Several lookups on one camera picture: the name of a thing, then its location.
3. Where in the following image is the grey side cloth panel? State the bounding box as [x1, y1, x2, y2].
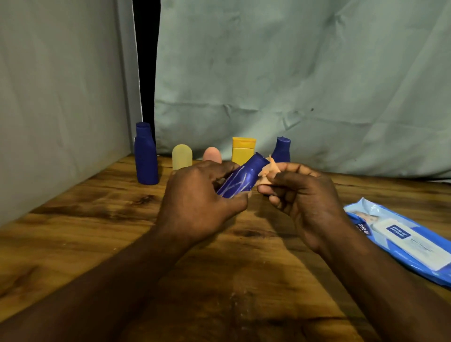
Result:
[0, 0, 143, 228]

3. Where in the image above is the orange wipe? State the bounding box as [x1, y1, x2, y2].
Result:
[257, 155, 282, 187]

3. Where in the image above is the pale yellow rounded cap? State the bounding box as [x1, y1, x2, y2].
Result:
[172, 144, 193, 171]

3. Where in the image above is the person's right hand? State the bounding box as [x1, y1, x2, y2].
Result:
[257, 162, 353, 255]

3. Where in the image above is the person's right forearm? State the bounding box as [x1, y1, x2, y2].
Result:
[317, 218, 451, 342]

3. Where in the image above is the tall blue plastic bottle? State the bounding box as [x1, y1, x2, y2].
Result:
[134, 122, 159, 185]

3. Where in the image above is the person's left forearm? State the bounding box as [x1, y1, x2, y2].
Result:
[0, 224, 198, 342]

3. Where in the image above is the scuffed blue plastic bottle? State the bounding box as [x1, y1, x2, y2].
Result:
[216, 152, 270, 199]

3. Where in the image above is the pink rounded cap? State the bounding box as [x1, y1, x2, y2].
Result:
[202, 147, 223, 165]

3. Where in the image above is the blue wet wipes packet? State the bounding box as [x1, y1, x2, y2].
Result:
[344, 198, 451, 288]

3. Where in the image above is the grey-green backdrop cloth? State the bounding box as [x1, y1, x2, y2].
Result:
[154, 0, 451, 181]

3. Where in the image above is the yellow plastic bottle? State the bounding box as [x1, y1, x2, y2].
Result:
[231, 137, 257, 166]

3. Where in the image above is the small blue plastic bottle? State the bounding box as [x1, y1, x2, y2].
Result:
[270, 137, 292, 163]

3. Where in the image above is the person's left hand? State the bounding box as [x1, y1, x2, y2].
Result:
[155, 160, 249, 247]

